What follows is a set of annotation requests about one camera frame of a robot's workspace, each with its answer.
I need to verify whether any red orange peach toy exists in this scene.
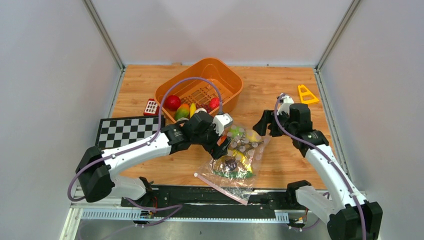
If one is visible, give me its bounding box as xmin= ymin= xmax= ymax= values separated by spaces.
xmin=217 ymin=135 xmax=231 ymax=146

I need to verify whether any red apple toy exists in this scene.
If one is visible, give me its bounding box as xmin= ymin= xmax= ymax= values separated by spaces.
xmin=164 ymin=95 xmax=181 ymax=111

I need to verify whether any yellow pear toy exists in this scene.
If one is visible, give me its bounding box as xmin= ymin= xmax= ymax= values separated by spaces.
xmin=245 ymin=129 xmax=262 ymax=143

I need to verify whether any white mushroom toy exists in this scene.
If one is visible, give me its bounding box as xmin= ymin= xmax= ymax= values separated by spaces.
xmin=194 ymin=107 xmax=207 ymax=114

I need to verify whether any small yellow fruit toy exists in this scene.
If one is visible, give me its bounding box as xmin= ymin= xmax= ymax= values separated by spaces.
xmin=189 ymin=103 xmax=197 ymax=118

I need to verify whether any checkerboard calibration board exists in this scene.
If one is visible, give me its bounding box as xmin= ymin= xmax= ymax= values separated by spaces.
xmin=94 ymin=115 xmax=166 ymax=150

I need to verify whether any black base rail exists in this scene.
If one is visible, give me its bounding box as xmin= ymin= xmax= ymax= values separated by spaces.
xmin=120 ymin=185 xmax=306 ymax=220

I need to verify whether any brown longan cluster toy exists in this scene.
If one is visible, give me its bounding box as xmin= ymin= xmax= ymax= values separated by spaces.
xmin=229 ymin=132 xmax=264 ymax=156

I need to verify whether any orange green mango toy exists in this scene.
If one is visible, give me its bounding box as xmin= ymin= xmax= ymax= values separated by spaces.
xmin=174 ymin=103 xmax=190 ymax=121

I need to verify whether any red white block toy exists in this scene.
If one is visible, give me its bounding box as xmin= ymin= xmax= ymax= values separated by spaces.
xmin=143 ymin=98 xmax=159 ymax=116

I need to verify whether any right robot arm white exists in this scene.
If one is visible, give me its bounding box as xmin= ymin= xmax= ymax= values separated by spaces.
xmin=253 ymin=103 xmax=383 ymax=240

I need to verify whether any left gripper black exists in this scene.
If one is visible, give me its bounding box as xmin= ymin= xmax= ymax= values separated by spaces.
xmin=192 ymin=121 xmax=232 ymax=159

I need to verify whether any red strawberry toy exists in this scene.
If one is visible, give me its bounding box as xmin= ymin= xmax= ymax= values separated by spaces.
xmin=208 ymin=97 xmax=220 ymax=110

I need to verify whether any yellow banana toy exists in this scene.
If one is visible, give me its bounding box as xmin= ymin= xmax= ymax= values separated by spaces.
xmin=232 ymin=150 xmax=253 ymax=173

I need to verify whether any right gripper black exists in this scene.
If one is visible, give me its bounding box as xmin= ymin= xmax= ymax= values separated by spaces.
xmin=252 ymin=109 xmax=296 ymax=138

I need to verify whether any yellow triangle bracket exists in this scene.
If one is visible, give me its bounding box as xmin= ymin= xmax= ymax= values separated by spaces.
xmin=297 ymin=84 xmax=320 ymax=105

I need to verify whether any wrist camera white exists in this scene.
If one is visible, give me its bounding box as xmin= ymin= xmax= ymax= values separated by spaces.
xmin=212 ymin=113 xmax=233 ymax=136
xmin=277 ymin=93 xmax=295 ymax=116

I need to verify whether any orange plastic basket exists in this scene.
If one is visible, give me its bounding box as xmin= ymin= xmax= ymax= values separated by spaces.
xmin=154 ymin=57 xmax=244 ymax=116

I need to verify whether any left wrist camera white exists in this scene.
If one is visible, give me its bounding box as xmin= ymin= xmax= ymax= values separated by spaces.
xmin=212 ymin=113 xmax=233 ymax=136

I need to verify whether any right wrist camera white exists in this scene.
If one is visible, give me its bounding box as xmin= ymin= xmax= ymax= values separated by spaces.
xmin=277 ymin=93 xmax=295 ymax=116

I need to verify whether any clear zip top bag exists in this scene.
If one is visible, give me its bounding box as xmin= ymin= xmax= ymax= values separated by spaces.
xmin=194 ymin=124 xmax=271 ymax=206

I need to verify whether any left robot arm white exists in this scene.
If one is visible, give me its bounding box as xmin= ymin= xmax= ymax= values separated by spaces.
xmin=71 ymin=111 xmax=233 ymax=207

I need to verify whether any green apple toy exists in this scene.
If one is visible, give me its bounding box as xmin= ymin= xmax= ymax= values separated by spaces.
xmin=227 ymin=125 xmax=245 ymax=138

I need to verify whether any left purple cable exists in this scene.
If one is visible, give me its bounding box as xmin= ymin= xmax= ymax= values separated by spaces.
xmin=67 ymin=77 xmax=224 ymax=228

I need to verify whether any purple grapes toy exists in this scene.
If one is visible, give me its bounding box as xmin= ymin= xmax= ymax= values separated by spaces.
xmin=201 ymin=104 xmax=213 ymax=113

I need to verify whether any green cucumber toy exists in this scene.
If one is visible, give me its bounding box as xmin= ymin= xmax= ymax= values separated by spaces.
xmin=212 ymin=170 xmax=254 ymax=179

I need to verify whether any dark purple fig toy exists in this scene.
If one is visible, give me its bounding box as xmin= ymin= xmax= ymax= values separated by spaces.
xmin=224 ymin=158 xmax=238 ymax=172

